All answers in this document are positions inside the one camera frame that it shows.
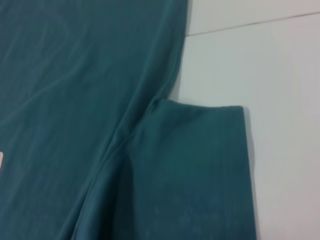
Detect teal printed t-shirt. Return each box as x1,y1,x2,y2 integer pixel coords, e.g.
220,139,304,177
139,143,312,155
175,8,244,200
0,0,261,240

